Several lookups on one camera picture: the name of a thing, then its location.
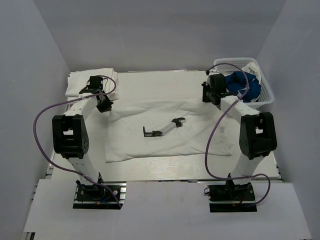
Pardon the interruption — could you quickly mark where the white t-shirt green trim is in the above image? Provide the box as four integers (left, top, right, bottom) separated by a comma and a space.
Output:
241, 61, 262, 84

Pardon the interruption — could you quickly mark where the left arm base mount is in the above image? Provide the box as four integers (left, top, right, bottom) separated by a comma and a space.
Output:
72, 180, 127, 210

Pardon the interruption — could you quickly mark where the folded white t-shirt stack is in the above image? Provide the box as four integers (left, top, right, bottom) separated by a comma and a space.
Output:
65, 68, 120, 101

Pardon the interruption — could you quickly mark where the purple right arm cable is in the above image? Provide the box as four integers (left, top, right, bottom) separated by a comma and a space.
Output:
204, 62, 272, 206

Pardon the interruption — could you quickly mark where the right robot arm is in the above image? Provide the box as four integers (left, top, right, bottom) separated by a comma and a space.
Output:
202, 73, 277, 200

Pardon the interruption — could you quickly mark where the white plastic laundry basket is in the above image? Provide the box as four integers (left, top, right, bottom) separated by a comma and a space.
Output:
213, 57, 274, 109

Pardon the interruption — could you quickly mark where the blue Mickey Mouse t-shirt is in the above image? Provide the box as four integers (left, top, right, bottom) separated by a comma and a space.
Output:
225, 71, 261, 103

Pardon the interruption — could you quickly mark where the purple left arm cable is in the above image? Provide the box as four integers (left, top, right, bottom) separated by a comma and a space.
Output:
33, 76, 123, 210

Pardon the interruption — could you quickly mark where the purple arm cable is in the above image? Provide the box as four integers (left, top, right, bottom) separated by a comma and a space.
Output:
204, 62, 272, 206
33, 76, 123, 210

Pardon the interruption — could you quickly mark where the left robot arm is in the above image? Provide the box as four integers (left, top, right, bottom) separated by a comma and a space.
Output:
52, 75, 117, 200

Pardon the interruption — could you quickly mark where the white t-shirt black print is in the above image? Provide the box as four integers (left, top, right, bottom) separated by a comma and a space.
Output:
104, 98, 234, 163

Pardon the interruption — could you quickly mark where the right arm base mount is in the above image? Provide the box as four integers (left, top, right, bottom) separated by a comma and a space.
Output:
203, 183, 257, 213

